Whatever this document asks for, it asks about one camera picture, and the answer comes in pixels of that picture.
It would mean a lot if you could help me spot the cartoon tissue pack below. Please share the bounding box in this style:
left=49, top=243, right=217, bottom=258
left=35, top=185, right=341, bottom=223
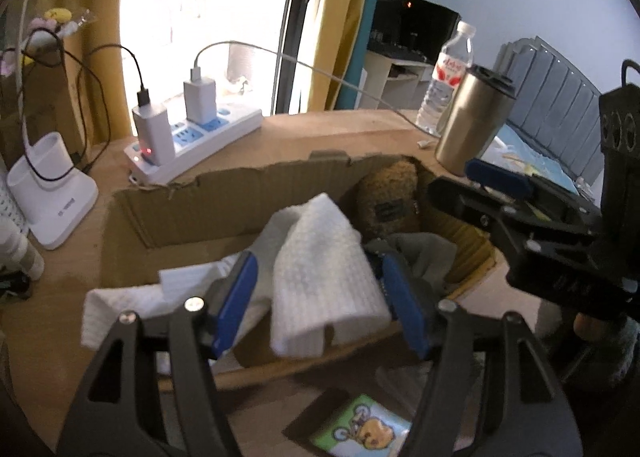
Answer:
left=309, top=394, right=411, bottom=457

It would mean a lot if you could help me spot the cotton swab pack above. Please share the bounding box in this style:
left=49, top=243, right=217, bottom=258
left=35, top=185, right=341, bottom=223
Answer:
left=375, top=362, right=433, bottom=416

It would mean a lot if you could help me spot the steel travel mug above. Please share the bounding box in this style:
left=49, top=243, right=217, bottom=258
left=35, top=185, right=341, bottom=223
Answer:
left=435, top=64, right=515, bottom=177

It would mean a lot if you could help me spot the grey bed headboard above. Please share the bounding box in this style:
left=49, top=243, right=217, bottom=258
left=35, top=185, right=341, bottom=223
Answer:
left=495, top=37, right=604, bottom=184

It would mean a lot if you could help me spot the white cloth in box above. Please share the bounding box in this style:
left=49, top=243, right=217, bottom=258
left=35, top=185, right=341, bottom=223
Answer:
left=80, top=208, right=302, bottom=373

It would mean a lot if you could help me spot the grey cloth in box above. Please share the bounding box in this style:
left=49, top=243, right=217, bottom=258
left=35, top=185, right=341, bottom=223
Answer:
left=363, top=232, right=458, bottom=298

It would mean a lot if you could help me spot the brown plush toy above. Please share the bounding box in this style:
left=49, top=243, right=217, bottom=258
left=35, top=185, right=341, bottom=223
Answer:
left=356, top=160, right=420, bottom=239

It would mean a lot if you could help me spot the clear water bottle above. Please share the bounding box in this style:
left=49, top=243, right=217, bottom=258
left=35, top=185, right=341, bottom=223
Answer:
left=416, top=21, right=476, bottom=138

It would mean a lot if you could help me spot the brown cardboard box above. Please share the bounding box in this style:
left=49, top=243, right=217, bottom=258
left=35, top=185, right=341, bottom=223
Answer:
left=96, top=151, right=496, bottom=390

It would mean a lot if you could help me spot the black monitor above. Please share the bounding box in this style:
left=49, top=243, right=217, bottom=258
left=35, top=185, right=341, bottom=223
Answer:
left=368, top=0, right=460, bottom=64

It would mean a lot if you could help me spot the white pill bottle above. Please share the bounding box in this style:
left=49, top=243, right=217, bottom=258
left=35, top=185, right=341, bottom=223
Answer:
left=0, top=217, right=44, bottom=281

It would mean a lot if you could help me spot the white desk lamp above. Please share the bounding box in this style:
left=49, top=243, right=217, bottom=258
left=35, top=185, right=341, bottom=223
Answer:
left=6, top=0, right=99, bottom=251

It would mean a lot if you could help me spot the white power strip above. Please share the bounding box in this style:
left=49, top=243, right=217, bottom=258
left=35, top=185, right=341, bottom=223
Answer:
left=124, top=108, right=262, bottom=184

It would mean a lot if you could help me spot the yellow curtain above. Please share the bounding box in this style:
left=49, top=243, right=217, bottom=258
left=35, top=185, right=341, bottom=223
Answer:
left=307, top=0, right=366, bottom=112

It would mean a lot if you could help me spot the bag of plush toys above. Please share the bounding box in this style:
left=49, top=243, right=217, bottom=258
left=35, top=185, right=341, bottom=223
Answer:
left=1, top=0, right=96, bottom=78

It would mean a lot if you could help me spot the white charger with black cable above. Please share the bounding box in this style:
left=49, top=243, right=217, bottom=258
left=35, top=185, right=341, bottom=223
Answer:
left=132, top=89, right=176, bottom=166

